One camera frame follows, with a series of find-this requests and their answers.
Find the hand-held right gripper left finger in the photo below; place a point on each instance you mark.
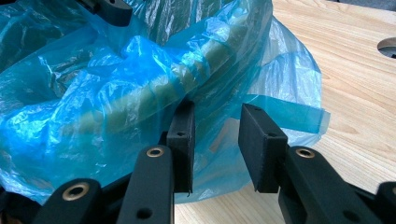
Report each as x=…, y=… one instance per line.
x=183, y=149

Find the green ribbed plastic bin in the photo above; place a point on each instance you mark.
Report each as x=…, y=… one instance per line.
x=218, y=54

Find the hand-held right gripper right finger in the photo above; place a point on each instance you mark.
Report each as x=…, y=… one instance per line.
x=260, y=149

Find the blue plastic bag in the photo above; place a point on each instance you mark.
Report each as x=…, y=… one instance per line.
x=93, y=93

